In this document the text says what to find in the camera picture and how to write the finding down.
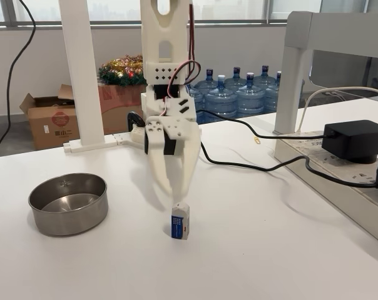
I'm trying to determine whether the small white and blue box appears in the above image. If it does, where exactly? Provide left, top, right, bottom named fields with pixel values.
left=170, top=202, right=190, bottom=241

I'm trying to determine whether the red cardboard box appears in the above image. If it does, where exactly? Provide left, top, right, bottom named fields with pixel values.
left=98, top=84, right=145, bottom=135

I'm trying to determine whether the open cardboard box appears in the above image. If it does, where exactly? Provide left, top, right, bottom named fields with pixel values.
left=19, top=83, right=81, bottom=151

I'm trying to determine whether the round metal bowl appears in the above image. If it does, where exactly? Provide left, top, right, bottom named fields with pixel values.
left=28, top=173, right=109, bottom=237

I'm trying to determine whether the blue water jug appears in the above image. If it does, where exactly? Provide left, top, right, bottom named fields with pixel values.
left=225, top=66, right=248, bottom=91
left=235, top=72, right=267, bottom=118
left=254, top=65, right=278, bottom=92
left=263, top=71, right=282, bottom=114
left=204, top=74, right=239, bottom=119
left=188, top=83, right=206, bottom=124
left=193, top=68, right=220, bottom=94

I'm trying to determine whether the black clamp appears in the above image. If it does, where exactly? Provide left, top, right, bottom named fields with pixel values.
left=127, top=111, right=146, bottom=132

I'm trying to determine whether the tinsel christmas wreath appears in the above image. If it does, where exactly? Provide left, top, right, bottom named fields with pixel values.
left=97, top=53, right=148, bottom=88

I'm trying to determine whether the white power strip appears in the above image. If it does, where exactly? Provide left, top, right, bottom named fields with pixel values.
left=275, top=131, right=378, bottom=206

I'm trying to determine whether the white desk shelf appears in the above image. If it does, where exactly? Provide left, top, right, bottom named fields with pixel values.
left=273, top=11, right=378, bottom=136

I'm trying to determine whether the black power adapter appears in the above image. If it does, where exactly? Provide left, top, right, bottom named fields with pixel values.
left=321, top=120, right=378, bottom=164

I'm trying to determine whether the black power cable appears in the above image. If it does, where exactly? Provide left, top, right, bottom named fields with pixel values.
left=195, top=109, right=327, bottom=139
left=200, top=142, right=378, bottom=188

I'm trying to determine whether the red black servo cable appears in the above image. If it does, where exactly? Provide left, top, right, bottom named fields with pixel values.
left=161, top=0, right=203, bottom=120

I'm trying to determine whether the white square post stand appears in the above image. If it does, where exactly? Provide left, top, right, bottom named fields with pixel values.
left=58, top=0, right=134, bottom=154

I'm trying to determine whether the white charging cable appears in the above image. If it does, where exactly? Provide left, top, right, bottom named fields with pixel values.
left=296, top=86, right=378, bottom=134

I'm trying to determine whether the black hanging cable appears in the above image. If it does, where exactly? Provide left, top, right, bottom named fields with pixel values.
left=0, top=0, right=36, bottom=159

